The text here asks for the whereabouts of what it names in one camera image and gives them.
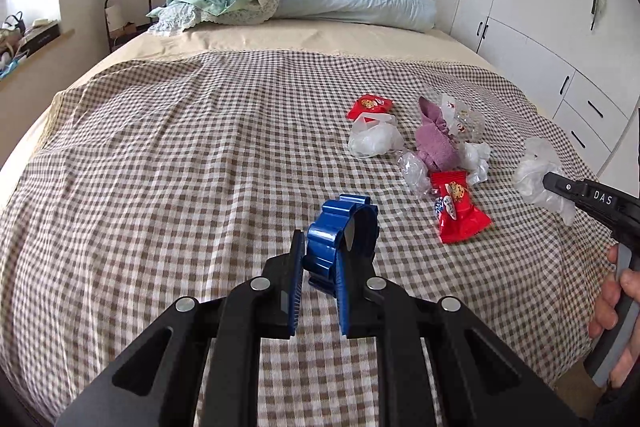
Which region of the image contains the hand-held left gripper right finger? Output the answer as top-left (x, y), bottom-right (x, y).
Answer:
top-left (332, 252), bottom-right (583, 427)

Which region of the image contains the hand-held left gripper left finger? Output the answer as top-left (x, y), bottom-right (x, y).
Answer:
top-left (55, 229), bottom-right (307, 427)

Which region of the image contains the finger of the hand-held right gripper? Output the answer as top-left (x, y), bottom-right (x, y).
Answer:
top-left (542, 172), bottom-right (640, 221)

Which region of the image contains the clear plastic bag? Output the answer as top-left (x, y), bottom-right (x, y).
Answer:
top-left (511, 138), bottom-right (578, 225)

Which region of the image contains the blue tape dispenser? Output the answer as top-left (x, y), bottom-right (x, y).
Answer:
top-left (305, 194), bottom-right (378, 295)

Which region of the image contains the person's right hand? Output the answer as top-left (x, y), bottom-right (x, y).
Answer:
top-left (589, 246), bottom-right (640, 389)

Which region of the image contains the light wooden door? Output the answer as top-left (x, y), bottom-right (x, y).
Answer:
top-left (597, 104), bottom-right (640, 198)

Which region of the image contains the white crumpled plastic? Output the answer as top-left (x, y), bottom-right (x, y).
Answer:
top-left (457, 141), bottom-right (493, 185)

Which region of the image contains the red cookie packet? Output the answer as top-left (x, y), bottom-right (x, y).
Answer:
top-left (430, 170), bottom-right (493, 245)
top-left (347, 94), bottom-right (395, 120)

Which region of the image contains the small blue white candy wrapper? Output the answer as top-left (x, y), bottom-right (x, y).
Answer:
top-left (432, 194), bottom-right (458, 223)

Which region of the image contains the clear crumpled plastic wrap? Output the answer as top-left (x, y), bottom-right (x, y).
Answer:
top-left (397, 150), bottom-right (433, 198)

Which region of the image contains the purple cloth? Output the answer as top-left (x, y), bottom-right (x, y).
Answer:
top-left (414, 96), bottom-right (463, 172)

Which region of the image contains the white plastic bag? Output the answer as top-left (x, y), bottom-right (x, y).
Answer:
top-left (347, 113), bottom-right (405, 158)

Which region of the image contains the brown checkered bedspread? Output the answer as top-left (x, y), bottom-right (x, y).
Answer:
top-left (0, 49), bottom-right (621, 427)

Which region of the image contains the beige bed sheet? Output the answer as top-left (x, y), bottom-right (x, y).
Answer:
top-left (0, 18), bottom-right (496, 208)

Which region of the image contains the wooden window sill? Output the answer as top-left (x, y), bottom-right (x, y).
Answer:
top-left (0, 29), bottom-right (76, 80)

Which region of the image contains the dark cardboard box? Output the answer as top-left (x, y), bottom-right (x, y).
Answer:
top-left (22, 22), bottom-right (61, 56)

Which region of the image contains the woven handbag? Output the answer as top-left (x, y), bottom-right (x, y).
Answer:
top-left (1, 11), bottom-right (26, 38)

